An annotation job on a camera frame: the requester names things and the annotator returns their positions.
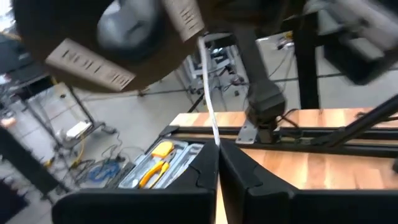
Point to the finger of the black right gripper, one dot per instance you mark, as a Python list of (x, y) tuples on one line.
[(90, 67), (185, 18)]

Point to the grey plastic tool case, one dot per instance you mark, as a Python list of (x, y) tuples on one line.
[(183, 158)]

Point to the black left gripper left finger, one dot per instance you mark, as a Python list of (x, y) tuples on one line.
[(155, 205)]

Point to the grey metal mounting plate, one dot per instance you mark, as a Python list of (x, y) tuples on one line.
[(247, 135)]

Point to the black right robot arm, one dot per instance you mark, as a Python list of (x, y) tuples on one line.
[(264, 99)]

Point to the orange tape measure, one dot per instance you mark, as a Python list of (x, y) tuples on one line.
[(162, 149)]

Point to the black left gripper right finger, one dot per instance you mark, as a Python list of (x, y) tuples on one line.
[(280, 208)]

